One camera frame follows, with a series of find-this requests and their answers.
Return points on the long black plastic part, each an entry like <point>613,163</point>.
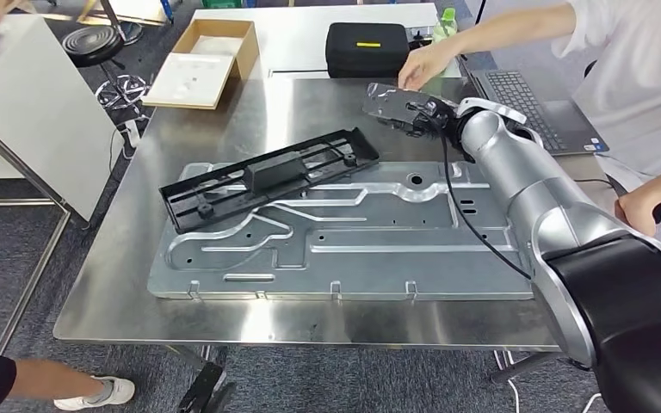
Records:
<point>273,171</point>

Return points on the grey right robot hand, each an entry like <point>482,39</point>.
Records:
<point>387,102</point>

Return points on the stamped grey metal plate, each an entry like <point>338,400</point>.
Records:
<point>365,256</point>

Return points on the green drink bottle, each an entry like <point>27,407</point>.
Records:
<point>446,25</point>

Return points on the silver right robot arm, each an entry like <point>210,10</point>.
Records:
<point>536,182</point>

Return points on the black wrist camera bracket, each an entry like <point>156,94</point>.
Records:
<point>424,122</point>

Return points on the black round stool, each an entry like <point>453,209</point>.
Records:
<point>88,45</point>

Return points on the black case yellow label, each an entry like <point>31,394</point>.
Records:
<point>365,60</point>

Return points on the white floor power strip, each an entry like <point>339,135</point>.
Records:
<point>131,134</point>

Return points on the open cardboard box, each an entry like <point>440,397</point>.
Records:
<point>188,80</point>

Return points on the grey laptop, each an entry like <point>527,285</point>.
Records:
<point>570,114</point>

